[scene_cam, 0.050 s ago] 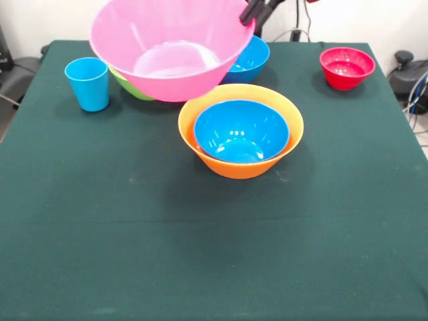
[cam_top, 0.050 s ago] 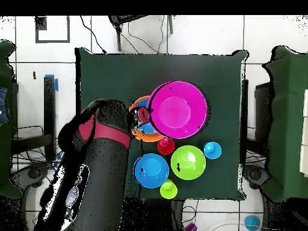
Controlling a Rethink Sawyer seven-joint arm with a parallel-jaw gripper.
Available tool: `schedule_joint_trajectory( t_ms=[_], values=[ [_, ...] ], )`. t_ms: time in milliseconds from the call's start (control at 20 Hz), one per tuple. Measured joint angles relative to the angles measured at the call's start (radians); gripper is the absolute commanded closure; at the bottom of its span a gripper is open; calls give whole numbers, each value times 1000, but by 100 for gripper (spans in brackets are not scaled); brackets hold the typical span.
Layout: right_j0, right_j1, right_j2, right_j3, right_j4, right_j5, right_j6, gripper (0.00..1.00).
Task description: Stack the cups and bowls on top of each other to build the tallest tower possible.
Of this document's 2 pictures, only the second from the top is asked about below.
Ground green bowl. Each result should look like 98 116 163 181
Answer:
170 144 207 180

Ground blue bowl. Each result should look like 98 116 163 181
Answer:
134 98 158 135
134 153 170 189

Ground green side table cloth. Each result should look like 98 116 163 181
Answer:
0 40 24 200
260 45 308 203

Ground black swivel chair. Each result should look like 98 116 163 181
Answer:
10 163 52 191
242 164 271 191

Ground blue cup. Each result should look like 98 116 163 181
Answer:
203 141 223 160

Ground blue denim fabric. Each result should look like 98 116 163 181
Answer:
0 86 11 127

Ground blue tape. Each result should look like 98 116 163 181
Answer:
45 73 59 92

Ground tangled cables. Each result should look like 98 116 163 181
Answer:
11 138 66 174

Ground black cable with plug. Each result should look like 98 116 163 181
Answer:
79 16 108 54

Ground large pink bowl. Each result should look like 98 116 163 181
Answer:
146 80 209 140

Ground dark green tablecloth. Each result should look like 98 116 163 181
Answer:
75 47 248 202

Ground black table frame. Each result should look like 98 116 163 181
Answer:
11 75 57 162

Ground green cup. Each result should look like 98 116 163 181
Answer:
159 178 178 200

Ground white box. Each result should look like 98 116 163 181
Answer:
299 88 308 178

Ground red cup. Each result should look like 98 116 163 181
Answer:
157 137 176 155

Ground orange bowl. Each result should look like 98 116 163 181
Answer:
129 95 167 143

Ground blue round object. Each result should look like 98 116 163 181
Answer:
244 214 262 231

